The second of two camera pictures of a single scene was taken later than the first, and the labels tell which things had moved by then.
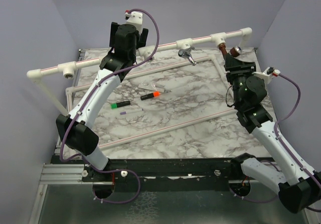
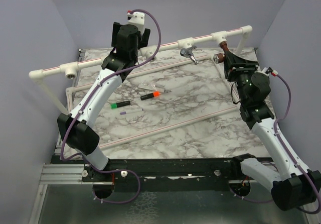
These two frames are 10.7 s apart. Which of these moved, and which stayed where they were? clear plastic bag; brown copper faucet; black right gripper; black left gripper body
Moved: brown copper faucet
Stayed: black right gripper; clear plastic bag; black left gripper body
